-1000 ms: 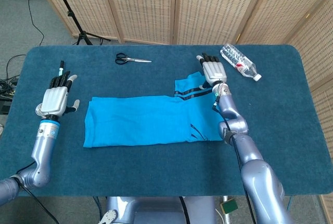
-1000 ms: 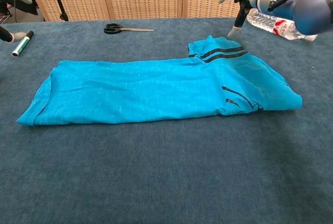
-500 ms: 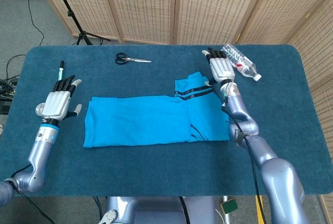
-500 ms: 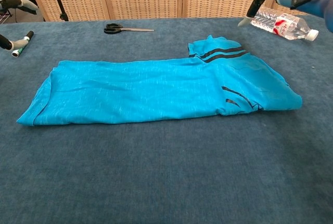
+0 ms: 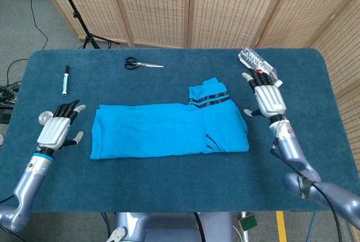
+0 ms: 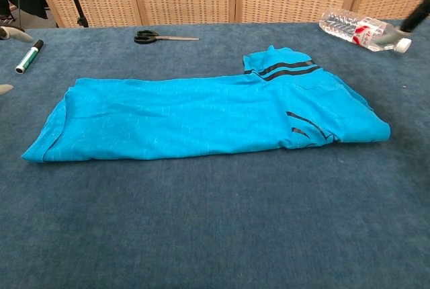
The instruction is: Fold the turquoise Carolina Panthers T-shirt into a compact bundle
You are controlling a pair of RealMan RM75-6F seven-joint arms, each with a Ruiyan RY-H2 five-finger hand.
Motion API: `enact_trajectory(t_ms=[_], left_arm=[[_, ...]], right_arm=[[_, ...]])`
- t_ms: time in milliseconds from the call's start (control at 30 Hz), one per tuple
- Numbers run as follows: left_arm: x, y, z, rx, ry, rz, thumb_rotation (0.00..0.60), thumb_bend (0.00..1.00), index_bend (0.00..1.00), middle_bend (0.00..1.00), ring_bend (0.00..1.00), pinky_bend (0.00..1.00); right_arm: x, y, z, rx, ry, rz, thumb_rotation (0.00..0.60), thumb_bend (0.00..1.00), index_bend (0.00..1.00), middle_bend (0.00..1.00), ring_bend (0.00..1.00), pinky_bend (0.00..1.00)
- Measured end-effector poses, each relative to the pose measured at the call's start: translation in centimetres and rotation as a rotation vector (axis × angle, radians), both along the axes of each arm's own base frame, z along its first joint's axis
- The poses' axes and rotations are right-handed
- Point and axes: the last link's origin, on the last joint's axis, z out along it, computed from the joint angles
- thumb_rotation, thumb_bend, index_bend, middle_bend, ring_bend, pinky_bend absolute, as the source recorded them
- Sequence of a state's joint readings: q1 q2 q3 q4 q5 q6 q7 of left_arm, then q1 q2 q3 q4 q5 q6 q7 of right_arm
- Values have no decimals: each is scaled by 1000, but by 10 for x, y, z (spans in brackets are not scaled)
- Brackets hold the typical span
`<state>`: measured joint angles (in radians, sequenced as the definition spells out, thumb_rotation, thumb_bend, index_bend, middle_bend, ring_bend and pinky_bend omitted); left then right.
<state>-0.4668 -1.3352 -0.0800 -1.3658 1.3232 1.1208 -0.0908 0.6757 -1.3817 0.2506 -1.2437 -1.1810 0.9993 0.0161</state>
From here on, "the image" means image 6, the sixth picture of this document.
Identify clear plastic water bottle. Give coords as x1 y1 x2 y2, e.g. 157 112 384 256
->
318 6 413 54

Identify black handled scissors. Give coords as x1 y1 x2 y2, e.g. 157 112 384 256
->
133 29 200 45

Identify blue carpet table cover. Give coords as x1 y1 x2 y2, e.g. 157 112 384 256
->
0 18 430 289

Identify green white marker pen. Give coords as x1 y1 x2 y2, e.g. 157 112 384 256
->
14 39 45 75

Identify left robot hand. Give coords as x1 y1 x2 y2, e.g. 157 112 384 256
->
0 26 34 95

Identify blue printed t-shirt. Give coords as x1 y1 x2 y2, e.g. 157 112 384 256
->
20 45 392 163

